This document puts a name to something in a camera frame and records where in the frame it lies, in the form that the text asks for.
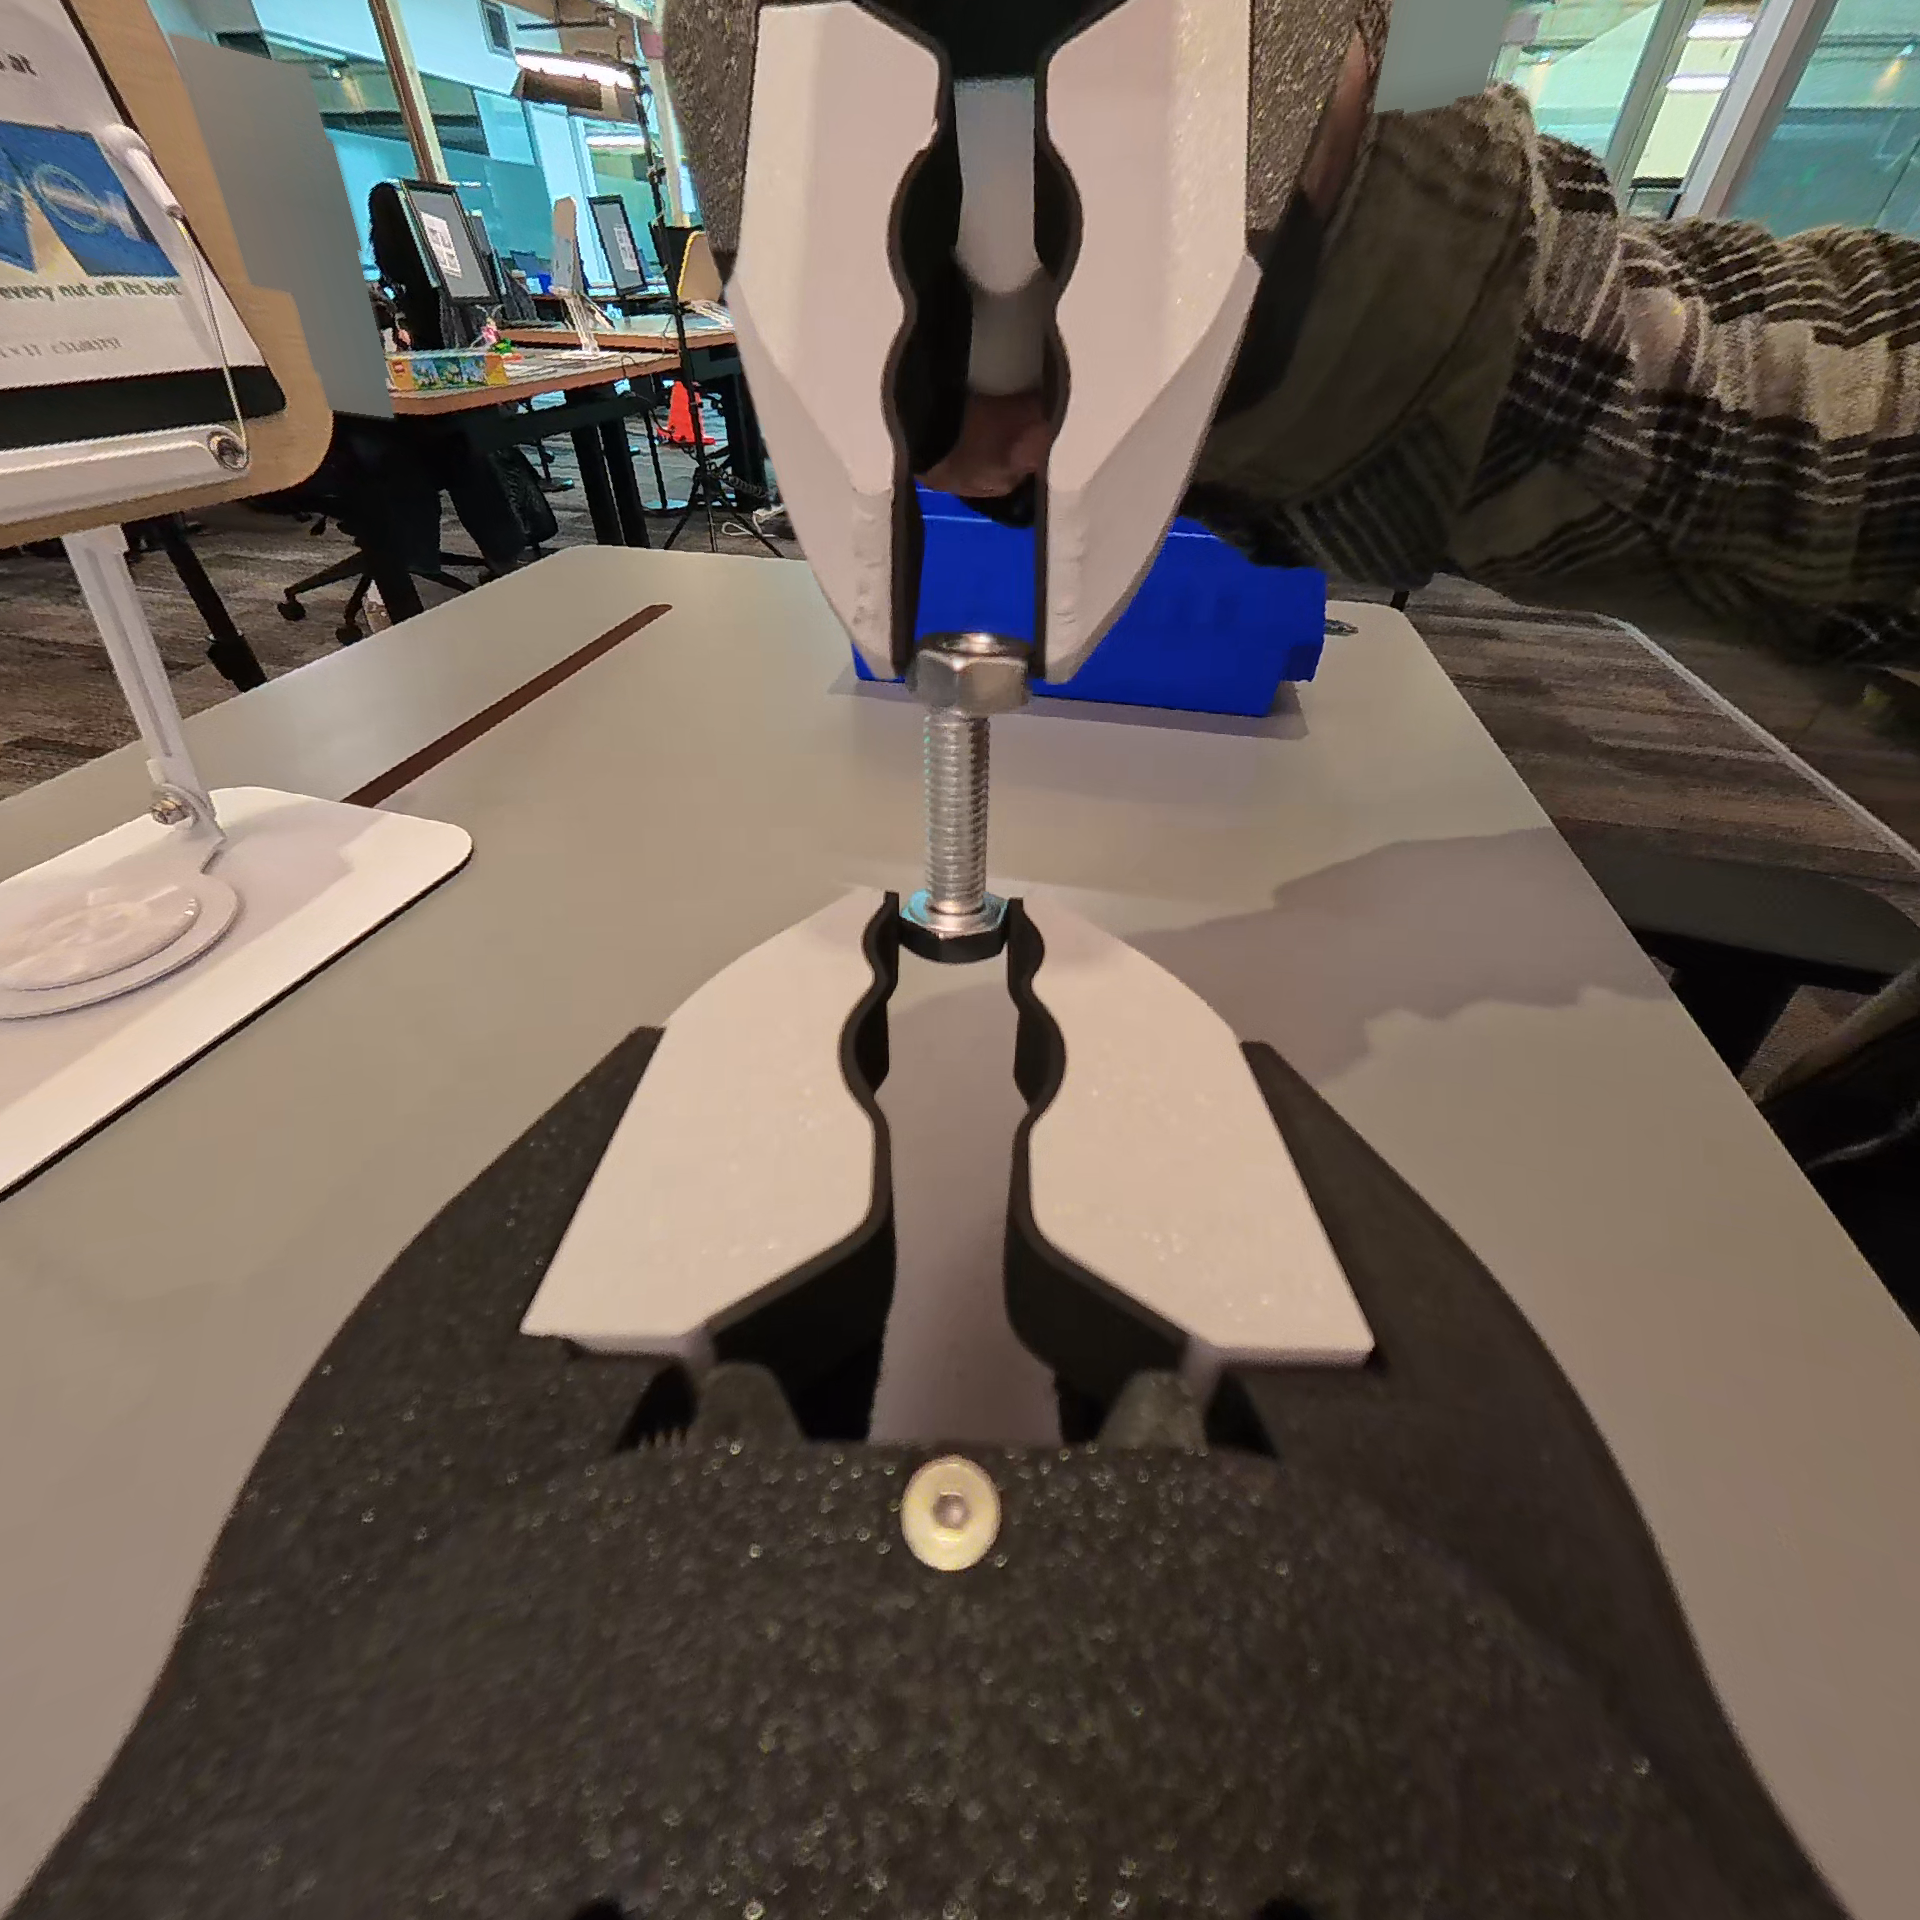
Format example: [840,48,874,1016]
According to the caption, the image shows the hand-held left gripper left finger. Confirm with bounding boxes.
[519,884,903,1368]

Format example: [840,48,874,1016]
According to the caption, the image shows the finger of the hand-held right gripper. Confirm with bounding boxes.
[1032,0,1264,688]
[724,0,957,682]

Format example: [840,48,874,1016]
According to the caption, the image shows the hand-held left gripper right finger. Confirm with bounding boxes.
[1015,891,1377,1370]

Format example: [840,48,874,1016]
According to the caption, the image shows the silver hex nut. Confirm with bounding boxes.
[897,891,1011,962]

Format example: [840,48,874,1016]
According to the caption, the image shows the blue plastic bin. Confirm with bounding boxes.
[852,482,1329,722]

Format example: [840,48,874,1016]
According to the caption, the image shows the silver hex bolt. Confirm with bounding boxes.
[903,631,1033,921]

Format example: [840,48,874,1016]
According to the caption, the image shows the person's right forearm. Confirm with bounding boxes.
[1185,83,1920,663]

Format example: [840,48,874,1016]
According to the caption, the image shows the person's right hand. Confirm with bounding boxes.
[944,391,1059,500]

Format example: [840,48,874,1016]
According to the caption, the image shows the black tripod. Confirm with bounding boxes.
[660,293,788,561]

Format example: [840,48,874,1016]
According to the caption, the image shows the long wooden desk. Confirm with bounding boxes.
[383,322,752,548]

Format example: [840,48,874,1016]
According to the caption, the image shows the black monitor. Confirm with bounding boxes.
[394,177,509,308]

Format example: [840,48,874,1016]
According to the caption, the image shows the white tablet stand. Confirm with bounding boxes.
[0,424,473,1199]

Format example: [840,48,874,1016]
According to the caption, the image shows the grey partition panel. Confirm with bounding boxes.
[171,36,395,418]

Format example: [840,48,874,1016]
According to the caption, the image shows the dark grey chair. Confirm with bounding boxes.
[1575,832,1920,1051]

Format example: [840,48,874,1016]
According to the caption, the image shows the tablet with wooden frame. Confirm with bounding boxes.
[0,0,337,548]

